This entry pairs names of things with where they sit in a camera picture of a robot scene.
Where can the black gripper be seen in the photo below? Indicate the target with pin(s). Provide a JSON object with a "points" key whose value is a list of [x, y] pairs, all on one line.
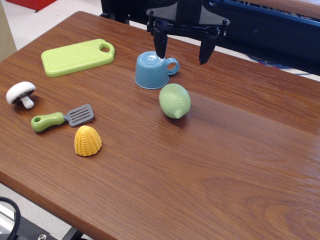
{"points": [[186, 18]]}

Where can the green handled grey spatula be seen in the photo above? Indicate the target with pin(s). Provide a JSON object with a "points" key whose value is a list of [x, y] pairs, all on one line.
{"points": [[74, 117]]}

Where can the green plastic cutting board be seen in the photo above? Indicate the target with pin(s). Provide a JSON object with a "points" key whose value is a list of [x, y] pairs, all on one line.
{"points": [[77, 57]]}

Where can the blue upturned toy cup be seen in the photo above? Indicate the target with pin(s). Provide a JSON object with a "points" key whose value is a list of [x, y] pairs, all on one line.
{"points": [[153, 72]]}

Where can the green toy lime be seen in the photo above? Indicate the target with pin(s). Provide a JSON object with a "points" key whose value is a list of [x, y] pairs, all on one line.
{"points": [[174, 100]]}

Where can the yellow toy corn piece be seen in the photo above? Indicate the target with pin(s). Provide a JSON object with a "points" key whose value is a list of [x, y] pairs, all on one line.
{"points": [[87, 141]]}

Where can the red box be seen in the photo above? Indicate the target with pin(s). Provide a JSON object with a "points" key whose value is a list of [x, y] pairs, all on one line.
{"points": [[36, 5]]}

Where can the white toy mushroom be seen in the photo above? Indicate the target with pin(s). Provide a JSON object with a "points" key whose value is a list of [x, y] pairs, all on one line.
{"points": [[21, 92]]}

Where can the black metal frame rail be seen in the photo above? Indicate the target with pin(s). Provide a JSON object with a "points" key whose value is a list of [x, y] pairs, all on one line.
{"points": [[255, 30]]}

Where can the black bracket with screw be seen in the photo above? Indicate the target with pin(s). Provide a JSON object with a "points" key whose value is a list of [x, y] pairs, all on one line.
{"points": [[30, 231]]}

